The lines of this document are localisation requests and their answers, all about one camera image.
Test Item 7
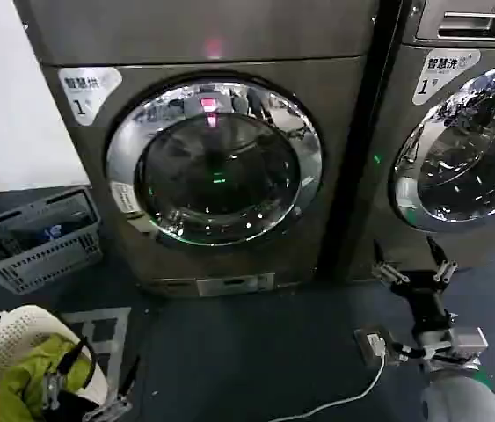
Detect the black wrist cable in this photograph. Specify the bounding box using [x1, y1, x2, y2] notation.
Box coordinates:
[80, 340, 100, 389]

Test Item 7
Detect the grey slotted plastic basket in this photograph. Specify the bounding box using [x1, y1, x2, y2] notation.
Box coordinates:
[0, 186, 104, 296]

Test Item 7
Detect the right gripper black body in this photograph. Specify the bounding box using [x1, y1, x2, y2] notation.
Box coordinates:
[391, 271, 455, 338]

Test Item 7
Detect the steel floor socket box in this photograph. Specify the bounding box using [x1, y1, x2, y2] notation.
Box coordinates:
[353, 324, 401, 367]

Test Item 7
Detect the grey dryer with red light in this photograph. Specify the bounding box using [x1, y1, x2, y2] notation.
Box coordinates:
[12, 0, 379, 301]

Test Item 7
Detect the grey dryer with drawer panel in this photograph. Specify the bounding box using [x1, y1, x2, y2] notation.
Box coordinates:
[351, 0, 495, 283]

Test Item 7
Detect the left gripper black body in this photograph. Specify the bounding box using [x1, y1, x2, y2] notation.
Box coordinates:
[47, 390, 99, 422]

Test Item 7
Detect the yellow-green garment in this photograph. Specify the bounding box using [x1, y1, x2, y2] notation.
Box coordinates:
[0, 332, 95, 422]

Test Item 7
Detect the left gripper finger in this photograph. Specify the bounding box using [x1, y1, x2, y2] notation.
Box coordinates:
[87, 354, 141, 421]
[43, 337, 90, 415]

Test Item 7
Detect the round glass dryer door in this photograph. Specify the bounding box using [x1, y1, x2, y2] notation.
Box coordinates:
[105, 71, 327, 253]

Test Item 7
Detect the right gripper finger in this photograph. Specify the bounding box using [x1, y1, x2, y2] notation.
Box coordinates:
[426, 236, 459, 285]
[371, 238, 411, 285]

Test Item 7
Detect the round chrome-rimmed dryer door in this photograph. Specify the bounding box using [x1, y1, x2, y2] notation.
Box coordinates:
[387, 58, 495, 235]

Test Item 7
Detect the white perforated laundry basket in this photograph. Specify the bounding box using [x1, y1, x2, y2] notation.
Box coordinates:
[0, 304, 113, 422]

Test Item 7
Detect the white plug with cable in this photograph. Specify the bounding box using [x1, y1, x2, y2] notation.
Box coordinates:
[289, 332, 388, 422]

